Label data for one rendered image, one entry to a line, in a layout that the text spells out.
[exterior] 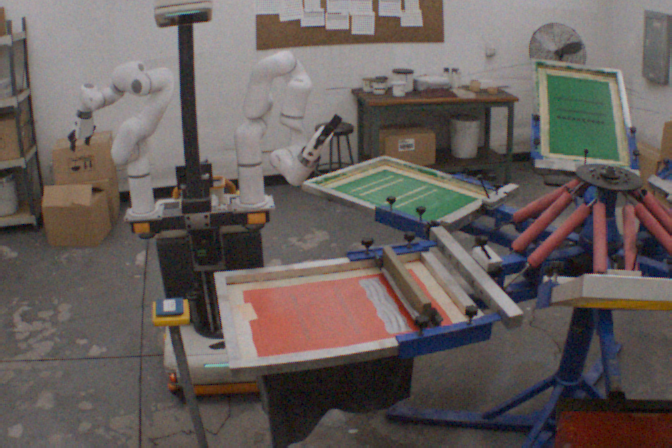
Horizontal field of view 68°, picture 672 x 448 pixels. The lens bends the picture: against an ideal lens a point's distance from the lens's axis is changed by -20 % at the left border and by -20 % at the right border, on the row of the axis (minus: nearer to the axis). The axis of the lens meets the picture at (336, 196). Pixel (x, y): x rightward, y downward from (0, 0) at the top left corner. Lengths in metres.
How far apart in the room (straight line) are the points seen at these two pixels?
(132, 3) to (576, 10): 4.73
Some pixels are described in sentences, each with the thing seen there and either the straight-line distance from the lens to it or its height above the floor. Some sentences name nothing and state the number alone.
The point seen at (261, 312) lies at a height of 0.96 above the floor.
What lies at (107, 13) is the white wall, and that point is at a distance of 5.48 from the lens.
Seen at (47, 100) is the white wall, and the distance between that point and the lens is 5.69.
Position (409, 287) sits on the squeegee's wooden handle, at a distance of 1.89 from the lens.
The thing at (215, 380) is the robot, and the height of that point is 0.15.
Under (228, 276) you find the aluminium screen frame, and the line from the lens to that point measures 2.12.
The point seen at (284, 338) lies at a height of 0.96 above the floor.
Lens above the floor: 1.99
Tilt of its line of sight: 21 degrees down
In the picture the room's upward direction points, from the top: 1 degrees counter-clockwise
